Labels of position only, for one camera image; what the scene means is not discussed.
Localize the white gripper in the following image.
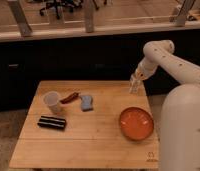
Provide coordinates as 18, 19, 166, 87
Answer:
129, 66, 149, 94

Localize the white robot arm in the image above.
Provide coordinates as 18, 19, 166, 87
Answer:
129, 40, 200, 171

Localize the orange plate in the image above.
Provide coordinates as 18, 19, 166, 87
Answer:
119, 107, 154, 141

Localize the wooden table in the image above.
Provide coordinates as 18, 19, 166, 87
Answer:
9, 81, 158, 169

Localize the translucent plastic cup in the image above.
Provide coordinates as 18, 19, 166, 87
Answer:
43, 91, 62, 114

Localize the black striped rectangular box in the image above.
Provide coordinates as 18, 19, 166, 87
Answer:
37, 116, 67, 130

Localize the black office chair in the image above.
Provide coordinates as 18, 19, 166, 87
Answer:
39, 0, 83, 19

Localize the dark cabinet counter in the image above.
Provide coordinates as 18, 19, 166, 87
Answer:
0, 29, 200, 111

